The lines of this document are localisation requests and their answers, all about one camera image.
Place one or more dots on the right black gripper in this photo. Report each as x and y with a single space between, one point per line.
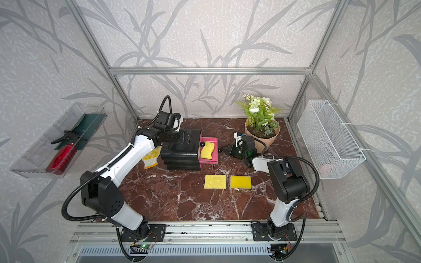
230 150

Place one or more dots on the pink drawer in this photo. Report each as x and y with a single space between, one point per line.
214 159

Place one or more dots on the wavy yellow cloth sponge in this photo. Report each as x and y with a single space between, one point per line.
207 149

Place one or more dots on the black drawer unit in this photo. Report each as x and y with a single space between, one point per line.
183 155

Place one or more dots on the bright yellow foam sponge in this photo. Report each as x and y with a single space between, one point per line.
240 182

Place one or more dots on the yellow cellulose sponge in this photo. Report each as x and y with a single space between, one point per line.
215 182

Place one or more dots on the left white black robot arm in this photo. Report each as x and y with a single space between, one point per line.
103 195

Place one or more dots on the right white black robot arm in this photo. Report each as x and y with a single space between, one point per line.
291 188

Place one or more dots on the yellow work glove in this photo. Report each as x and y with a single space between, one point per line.
150 159

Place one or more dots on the beige plant pot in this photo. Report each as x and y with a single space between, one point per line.
266 138

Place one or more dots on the green artificial plant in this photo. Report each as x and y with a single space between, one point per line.
260 112

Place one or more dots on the dark green cloth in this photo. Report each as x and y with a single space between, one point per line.
86 127

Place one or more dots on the pink object in basket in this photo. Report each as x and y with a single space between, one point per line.
326 169

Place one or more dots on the red black pruning shears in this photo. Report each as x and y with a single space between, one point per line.
66 153

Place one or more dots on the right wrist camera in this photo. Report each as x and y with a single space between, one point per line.
238 137

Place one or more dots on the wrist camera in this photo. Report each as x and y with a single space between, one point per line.
238 137
178 119

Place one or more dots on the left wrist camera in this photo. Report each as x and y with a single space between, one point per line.
178 119

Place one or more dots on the white wire mesh basket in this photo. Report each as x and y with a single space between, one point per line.
328 139

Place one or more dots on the clear plastic wall tray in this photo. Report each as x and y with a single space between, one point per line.
52 155

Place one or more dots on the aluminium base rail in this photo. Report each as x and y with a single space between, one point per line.
209 232

